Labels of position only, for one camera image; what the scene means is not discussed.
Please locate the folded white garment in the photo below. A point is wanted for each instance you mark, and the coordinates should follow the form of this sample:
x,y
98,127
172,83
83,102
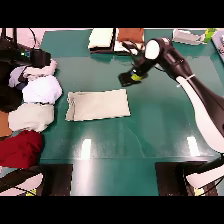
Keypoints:
x,y
124,48

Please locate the folded cream garment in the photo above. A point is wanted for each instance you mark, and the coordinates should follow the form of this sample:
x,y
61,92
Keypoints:
x,y
101,38

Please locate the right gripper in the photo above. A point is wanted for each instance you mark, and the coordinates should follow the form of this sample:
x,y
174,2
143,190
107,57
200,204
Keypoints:
x,y
131,77

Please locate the pale lilac garment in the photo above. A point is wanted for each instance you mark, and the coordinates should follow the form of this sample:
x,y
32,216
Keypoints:
x,y
41,90

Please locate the pink garment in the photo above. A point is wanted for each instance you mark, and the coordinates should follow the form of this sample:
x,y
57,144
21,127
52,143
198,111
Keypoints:
x,y
41,70

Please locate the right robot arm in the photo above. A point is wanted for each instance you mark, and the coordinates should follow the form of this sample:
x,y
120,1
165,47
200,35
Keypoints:
x,y
200,100

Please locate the red garment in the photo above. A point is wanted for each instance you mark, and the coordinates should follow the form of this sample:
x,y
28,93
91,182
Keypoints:
x,y
21,150

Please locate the beige garment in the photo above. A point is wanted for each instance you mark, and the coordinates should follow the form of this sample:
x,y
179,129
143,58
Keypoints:
x,y
31,116

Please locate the black garment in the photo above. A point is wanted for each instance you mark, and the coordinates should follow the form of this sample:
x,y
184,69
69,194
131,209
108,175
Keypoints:
x,y
8,98

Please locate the orange-brown garment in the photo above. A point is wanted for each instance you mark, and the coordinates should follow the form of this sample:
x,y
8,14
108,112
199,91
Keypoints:
x,y
4,124

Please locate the folded brown garment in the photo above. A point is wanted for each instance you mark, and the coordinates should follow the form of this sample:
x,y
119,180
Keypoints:
x,y
130,35

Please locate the cream garment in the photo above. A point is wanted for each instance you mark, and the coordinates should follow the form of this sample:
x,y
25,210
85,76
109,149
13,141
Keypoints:
x,y
101,38
98,105

